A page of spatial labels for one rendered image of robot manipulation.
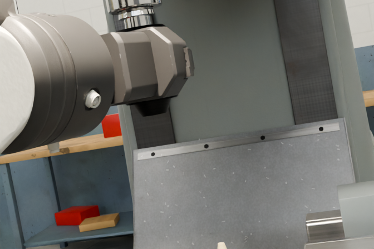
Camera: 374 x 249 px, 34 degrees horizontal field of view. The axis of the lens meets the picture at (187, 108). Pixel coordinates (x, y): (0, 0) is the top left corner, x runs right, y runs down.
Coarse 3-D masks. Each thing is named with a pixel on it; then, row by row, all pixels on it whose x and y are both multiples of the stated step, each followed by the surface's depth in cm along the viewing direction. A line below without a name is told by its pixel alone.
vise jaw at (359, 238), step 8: (328, 240) 48; (336, 240) 48; (344, 240) 47; (352, 240) 47; (360, 240) 46; (368, 240) 46; (304, 248) 47; (312, 248) 46; (320, 248) 46; (328, 248) 46; (336, 248) 45; (344, 248) 45; (352, 248) 45; (360, 248) 44; (368, 248) 44
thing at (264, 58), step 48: (192, 0) 89; (240, 0) 88; (288, 0) 86; (336, 0) 87; (192, 48) 90; (240, 48) 88; (288, 48) 86; (336, 48) 86; (192, 96) 91; (240, 96) 89; (288, 96) 87; (336, 96) 86; (144, 144) 93
